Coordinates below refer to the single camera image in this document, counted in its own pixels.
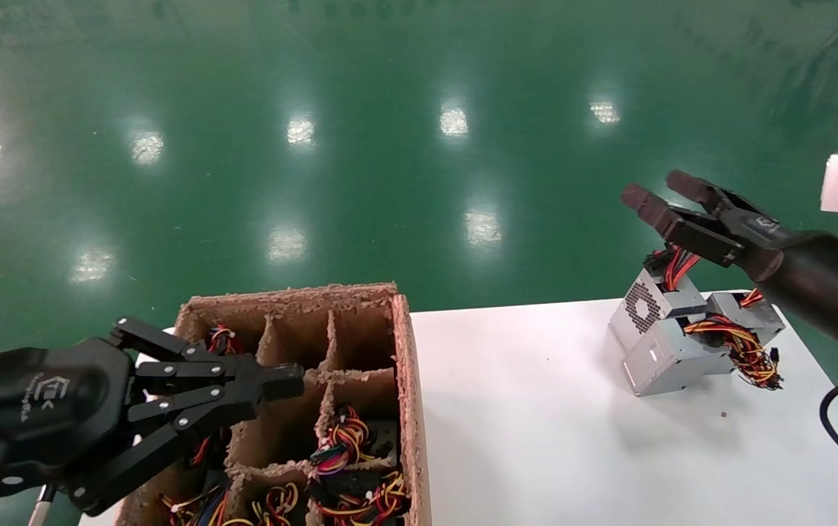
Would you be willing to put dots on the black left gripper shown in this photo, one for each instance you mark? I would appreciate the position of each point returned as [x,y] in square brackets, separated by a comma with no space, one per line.
[39,409]

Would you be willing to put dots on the silver power supply with fan grille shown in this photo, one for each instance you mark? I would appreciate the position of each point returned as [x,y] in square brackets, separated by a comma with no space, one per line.
[682,301]

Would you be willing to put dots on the silver power supply lying flat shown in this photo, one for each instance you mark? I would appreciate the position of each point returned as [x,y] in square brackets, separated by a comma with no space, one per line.
[663,358]

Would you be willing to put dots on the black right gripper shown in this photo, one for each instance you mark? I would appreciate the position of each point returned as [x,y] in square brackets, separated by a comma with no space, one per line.
[820,281]

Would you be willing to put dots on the brown cardboard divider box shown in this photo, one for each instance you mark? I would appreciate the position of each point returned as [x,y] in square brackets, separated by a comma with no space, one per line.
[408,380]

